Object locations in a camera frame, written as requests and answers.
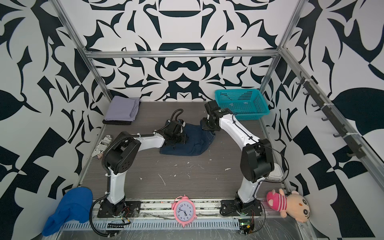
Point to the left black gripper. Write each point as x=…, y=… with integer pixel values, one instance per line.
x=186, y=138

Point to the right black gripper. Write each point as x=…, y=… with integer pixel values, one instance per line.
x=205, y=126

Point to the dark navy garment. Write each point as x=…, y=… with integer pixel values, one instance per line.
x=198, y=142

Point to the purple grey skirt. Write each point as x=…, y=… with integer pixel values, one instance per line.
x=123, y=109

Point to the black skirt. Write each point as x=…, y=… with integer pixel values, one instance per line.
x=123, y=123

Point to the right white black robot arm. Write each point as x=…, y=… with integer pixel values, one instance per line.
x=257, y=160

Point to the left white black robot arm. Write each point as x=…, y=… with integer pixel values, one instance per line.
x=121, y=153

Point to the teal plastic basket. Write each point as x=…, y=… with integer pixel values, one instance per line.
x=246, y=104

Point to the pink alarm clock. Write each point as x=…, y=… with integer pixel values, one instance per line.
x=184, y=210

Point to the white square clock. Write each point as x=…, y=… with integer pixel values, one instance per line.
x=276, y=175

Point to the small green circuit board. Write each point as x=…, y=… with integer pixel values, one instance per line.
x=246, y=226

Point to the pink plush pig toy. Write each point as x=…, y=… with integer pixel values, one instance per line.
x=293, y=205

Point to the blue cloth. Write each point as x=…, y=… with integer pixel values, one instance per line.
x=75, y=205

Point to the white slotted cable duct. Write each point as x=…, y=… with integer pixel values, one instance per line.
x=199, y=224

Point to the black wall hook rack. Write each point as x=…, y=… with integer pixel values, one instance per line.
x=333, y=115

